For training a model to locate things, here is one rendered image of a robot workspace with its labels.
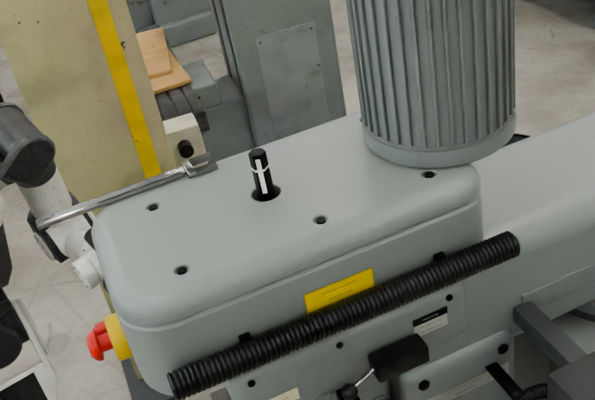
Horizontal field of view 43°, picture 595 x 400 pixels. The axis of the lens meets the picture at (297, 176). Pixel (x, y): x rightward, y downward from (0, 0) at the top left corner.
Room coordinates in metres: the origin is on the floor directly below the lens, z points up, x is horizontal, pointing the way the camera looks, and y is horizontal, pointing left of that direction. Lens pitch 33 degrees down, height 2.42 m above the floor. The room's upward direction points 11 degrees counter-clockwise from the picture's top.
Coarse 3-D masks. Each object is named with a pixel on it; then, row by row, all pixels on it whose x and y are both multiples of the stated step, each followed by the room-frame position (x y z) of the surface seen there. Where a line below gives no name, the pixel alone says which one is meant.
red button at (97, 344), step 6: (90, 336) 0.72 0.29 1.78; (96, 336) 0.72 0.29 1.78; (102, 336) 0.72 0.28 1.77; (108, 336) 0.72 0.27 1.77; (90, 342) 0.71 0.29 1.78; (96, 342) 0.71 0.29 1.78; (102, 342) 0.71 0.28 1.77; (108, 342) 0.71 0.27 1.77; (90, 348) 0.71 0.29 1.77; (96, 348) 0.70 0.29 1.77; (102, 348) 0.71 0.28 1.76; (108, 348) 0.71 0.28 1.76; (96, 354) 0.70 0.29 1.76; (102, 354) 0.71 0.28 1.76
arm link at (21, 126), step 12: (0, 108) 1.44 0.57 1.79; (12, 108) 1.45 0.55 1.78; (0, 120) 1.41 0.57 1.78; (12, 120) 1.40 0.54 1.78; (24, 120) 1.41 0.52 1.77; (0, 132) 1.38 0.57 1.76; (12, 132) 1.37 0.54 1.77; (24, 132) 1.37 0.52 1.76; (36, 132) 1.38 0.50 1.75; (0, 144) 1.37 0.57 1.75; (12, 144) 1.34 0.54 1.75; (48, 168) 1.39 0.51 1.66; (48, 180) 1.39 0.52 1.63
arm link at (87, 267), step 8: (88, 232) 1.24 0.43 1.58; (88, 240) 1.23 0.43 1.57; (88, 256) 1.22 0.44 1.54; (96, 256) 1.22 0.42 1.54; (72, 264) 1.22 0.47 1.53; (80, 264) 1.20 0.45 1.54; (88, 264) 1.20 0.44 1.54; (96, 264) 1.20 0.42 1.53; (80, 272) 1.19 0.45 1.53; (88, 272) 1.19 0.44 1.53; (96, 272) 1.19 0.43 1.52; (88, 280) 1.18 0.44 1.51; (96, 280) 1.19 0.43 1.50; (104, 288) 1.17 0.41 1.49
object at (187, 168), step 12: (204, 156) 0.90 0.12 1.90; (180, 168) 0.88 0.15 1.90; (192, 168) 0.87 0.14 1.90; (204, 168) 0.87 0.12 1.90; (216, 168) 0.87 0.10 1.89; (144, 180) 0.87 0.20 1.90; (156, 180) 0.86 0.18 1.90; (168, 180) 0.86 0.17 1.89; (120, 192) 0.85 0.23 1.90; (132, 192) 0.85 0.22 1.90; (84, 204) 0.84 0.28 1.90; (96, 204) 0.83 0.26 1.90; (48, 216) 0.83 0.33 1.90; (60, 216) 0.82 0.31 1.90; (72, 216) 0.82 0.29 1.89
